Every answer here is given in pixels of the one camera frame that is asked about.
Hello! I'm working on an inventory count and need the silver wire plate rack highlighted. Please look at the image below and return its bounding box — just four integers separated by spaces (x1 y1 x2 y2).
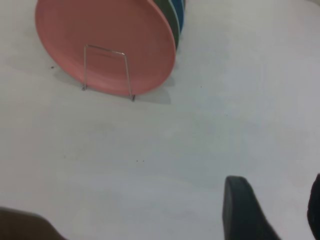
81 44 136 102

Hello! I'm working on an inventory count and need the green round plate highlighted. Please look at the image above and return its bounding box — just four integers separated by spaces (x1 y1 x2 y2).
153 0 181 54

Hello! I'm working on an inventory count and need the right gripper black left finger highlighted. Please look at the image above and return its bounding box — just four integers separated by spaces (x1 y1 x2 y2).
222 175 282 240

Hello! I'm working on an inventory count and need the blue round plate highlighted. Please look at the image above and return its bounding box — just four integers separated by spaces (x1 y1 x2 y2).
169 0 186 35

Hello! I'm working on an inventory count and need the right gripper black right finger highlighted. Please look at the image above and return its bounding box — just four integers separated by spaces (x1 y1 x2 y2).
306 173 320 240

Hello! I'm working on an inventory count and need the pink round plate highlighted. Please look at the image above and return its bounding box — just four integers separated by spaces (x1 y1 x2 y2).
34 0 177 96

